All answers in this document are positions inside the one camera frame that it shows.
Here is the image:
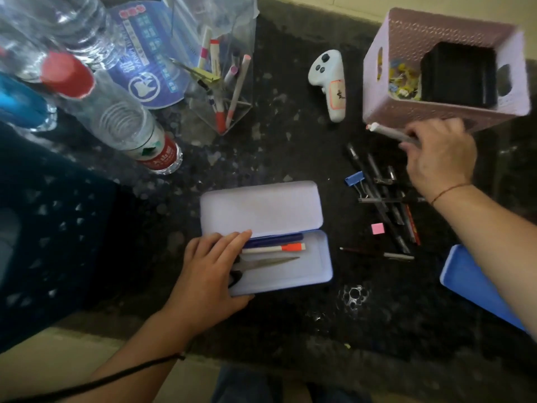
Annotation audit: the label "person's left hand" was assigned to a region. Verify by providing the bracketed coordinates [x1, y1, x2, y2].
[161, 230, 255, 338]

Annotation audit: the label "person's right hand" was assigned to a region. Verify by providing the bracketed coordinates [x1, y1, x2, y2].
[399, 118, 478, 203]

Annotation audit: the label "grey white pen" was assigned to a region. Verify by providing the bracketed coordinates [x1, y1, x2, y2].
[366, 122, 420, 146]

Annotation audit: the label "pale lilac tin pencil case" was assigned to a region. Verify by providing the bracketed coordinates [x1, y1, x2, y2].
[200, 181, 334, 297]

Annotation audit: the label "person's left forearm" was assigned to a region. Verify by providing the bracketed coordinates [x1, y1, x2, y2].
[63, 310, 190, 403]

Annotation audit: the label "person's right forearm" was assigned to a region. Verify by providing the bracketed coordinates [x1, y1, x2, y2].
[430, 184, 537, 341]

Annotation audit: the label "white pen with orange cap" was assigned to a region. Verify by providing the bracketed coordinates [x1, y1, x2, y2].
[241, 243, 306, 255]

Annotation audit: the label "pile of dark pens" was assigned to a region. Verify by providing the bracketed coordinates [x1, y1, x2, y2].
[346, 142, 428, 255]

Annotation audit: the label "dark blue pen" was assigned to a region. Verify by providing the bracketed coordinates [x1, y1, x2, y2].
[244, 233, 304, 249]

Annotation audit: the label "blue binder clip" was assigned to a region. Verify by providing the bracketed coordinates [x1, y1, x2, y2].
[344, 171, 366, 194]

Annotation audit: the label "heap of yellow clips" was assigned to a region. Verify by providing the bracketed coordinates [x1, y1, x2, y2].
[388, 60, 422, 100]

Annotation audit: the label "person's blue jeans legs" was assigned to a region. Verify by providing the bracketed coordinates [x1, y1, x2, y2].
[210, 365, 375, 403]

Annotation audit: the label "black square box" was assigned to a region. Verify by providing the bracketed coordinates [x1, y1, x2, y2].
[420, 42, 498, 109]

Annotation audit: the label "thin brown and white pen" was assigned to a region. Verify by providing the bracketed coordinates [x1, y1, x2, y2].
[339, 247, 415, 262]

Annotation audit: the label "white handheld controller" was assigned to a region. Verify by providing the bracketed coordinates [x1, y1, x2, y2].
[308, 49, 347, 123]

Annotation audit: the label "pink perforated storage basket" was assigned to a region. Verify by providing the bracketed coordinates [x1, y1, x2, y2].
[362, 7, 532, 133]

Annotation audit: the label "blue plastic lid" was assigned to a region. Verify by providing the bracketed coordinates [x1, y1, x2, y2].
[439, 243, 528, 333]

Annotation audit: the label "dark blue perforated basket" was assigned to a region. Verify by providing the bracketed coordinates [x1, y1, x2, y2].
[0, 121, 119, 354]

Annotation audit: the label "clear water bottle red cap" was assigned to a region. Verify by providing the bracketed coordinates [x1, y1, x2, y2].
[41, 52, 183, 176]

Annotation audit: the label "white marker with red ends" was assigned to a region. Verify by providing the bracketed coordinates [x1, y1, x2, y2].
[208, 39, 227, 135]

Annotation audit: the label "white pen with pink tip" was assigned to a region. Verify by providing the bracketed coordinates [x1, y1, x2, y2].
[225, 54, 252, 130]

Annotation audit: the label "yellow green clip tool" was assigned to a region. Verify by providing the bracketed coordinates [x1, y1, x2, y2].
[169, 58, 222, 87]

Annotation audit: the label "blue round paper fan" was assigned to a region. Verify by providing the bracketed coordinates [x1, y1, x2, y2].
[109, 1, 194, 110]

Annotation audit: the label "white pen with pink band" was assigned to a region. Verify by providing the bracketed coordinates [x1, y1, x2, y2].
[197, 26, 214, 70]

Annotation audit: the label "clear plastic pen holder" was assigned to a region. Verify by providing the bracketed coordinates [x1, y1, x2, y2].
[169, 0, 259, 136]

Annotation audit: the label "blue translucent bottle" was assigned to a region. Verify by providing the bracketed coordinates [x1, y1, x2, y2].
[0, 72, 58, 133]

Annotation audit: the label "clear plastic water bottle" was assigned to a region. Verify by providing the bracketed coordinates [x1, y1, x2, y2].
[0, 0, 123, 82]

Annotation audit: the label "silver scissors with black handles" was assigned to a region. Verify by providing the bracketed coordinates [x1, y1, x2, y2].
[228, 256, 300, 288]

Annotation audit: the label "red string bracelet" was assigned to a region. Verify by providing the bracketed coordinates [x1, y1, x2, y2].
[430, 182, 473, 206]

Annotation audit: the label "black cord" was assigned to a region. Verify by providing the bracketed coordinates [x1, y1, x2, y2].
[0, 352, 186, 403]

